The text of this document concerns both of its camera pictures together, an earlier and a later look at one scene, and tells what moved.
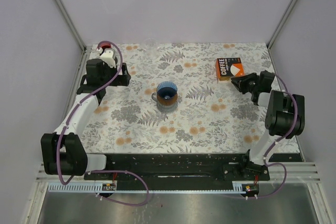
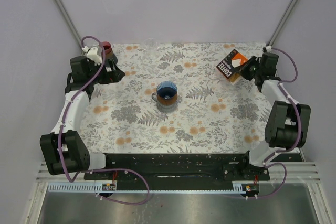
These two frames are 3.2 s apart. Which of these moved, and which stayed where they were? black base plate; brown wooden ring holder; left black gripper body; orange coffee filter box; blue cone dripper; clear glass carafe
Moved: left black gripper body; orange coffee filter box
Stayed: black base plate; brown wooden ring holder; blue cone dripper; clear glass carafe
